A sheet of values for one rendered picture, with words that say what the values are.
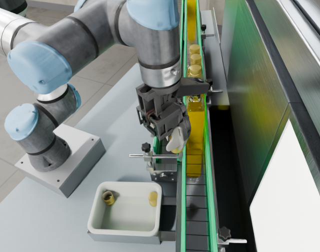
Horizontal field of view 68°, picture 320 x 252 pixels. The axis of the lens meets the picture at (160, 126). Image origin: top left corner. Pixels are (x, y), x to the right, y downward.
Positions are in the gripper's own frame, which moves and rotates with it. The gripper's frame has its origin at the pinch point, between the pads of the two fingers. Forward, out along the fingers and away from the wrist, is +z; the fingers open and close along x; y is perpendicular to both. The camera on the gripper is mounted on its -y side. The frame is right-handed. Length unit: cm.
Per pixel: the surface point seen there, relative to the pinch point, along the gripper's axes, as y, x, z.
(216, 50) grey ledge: -68, -43, 20
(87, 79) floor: -46, -208, 104
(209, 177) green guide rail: -4.3, 8.1, 13.2
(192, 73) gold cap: -17.4, -11.0, -6.2
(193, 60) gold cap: -21.7, -14.8, -6.7
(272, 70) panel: -10.7, 14.5, -21.5
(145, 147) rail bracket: 3.9, -9.6, 8.3
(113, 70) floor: -77, -200, 104
